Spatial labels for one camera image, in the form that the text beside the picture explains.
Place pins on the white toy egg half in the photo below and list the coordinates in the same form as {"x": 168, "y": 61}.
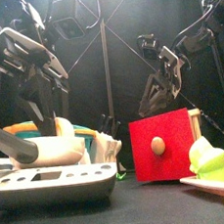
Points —
{"x": 63, "y": 126}

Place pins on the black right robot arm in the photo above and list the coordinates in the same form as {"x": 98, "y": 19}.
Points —
{"x": 203, "y": 34}

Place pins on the wooden drawer knob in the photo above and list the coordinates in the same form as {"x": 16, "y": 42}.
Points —
{"x": 158, "y": 145}

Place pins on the red drawer front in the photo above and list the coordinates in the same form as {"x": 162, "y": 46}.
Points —
{"x": 169, "y": 163}

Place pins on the orange toy food piece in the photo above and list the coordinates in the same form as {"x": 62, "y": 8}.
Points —
{"x": 20, "y": 128}

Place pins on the teal toy bowl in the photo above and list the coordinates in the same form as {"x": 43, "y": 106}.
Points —
{"x": 83, "y": 135}

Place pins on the white toy bowl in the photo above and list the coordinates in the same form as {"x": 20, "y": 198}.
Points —
{"x": 53, "y": 151}

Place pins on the white holder with black sticks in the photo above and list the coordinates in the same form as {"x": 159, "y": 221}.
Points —
{"x": 105, "y": 147}

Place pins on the grey toy tray with holes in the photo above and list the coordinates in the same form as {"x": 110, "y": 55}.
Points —
{"x": 53, "y": 183}

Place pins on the green toy lettuce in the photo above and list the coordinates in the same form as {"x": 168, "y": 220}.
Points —
{"x": 210, "y": 162}

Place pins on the small green toy piece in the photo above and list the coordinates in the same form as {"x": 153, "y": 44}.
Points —
{"x": 120, "y": 175}

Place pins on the white plate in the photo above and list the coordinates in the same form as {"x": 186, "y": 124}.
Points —
{"x": 214, "y": 186}

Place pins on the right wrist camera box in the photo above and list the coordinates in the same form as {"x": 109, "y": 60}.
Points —
{"x": 149, "y": 47}

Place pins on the wooden drawer box frame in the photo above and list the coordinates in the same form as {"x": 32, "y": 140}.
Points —
{"x": 196, "y": 122}

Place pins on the metal frame pole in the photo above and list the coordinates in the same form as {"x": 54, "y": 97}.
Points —
{"x": 107, "y": 68}

